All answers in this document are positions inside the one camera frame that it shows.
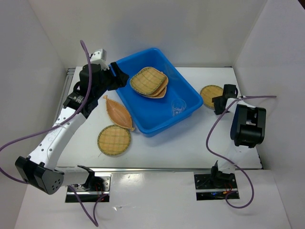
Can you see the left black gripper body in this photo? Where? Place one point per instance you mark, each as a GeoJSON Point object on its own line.
{"type": "Point", "coordinates": [108, 78]}

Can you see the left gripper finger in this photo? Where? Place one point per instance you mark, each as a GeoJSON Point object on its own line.
{"type": "Point", "coordinates": [116, 85]}
{"type": "Point", "coordinates": [120, 78]}

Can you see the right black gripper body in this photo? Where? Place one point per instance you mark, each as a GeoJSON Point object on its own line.
{"type": "Point", "coordinates": [219, 109]}

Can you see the round bamboo tray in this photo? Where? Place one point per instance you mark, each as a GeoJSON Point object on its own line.
{"type": "Point", "coordinates": [208, 93]}
{"type": "Point", "coordinates": [113, 140]}

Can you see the square bamboo tray green rim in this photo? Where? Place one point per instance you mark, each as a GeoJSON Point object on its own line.
{"type": "Point", "coordinates": [147, 80]}

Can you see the rounded square brown woven tray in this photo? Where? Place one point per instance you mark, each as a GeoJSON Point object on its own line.
{"type": "Point", "coordinates": [160, 88]}

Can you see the triangular brown woven basket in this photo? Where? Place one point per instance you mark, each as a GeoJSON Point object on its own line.
{"type": "Point", "coordinates": [160, 95]}

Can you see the clear drinking glass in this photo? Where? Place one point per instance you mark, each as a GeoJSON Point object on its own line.
{"type": "Point", "coordinates": [178, 106]}

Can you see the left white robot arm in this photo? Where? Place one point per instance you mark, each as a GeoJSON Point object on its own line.
{"type": "Point", "coordinates": [39, 168]}

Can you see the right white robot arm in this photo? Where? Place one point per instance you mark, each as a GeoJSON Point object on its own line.
{"type": "Point", "coordinates": [247, 131]}

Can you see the blue plastic bin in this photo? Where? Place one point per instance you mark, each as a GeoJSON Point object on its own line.
{"type": "Point", "coordinates": [152, 116]}

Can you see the fish-shaped brown woven basket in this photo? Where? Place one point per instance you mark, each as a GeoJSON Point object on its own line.
{"type": "Point", "coordinates": [118, 114]}

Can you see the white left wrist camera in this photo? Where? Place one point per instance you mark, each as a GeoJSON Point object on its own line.
{"type": "Point", "coordinates": [98, 57]}

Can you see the aluminium rail front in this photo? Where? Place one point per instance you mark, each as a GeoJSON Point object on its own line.
{"type": "Point", "coordinates": [143, 170]}

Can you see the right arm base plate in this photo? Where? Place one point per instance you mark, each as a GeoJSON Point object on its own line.
{"type": "Point", "coordinates": [206, 190]}

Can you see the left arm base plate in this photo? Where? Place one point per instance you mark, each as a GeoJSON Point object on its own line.
{"type": "Point", "coordinates": [100, 187]}

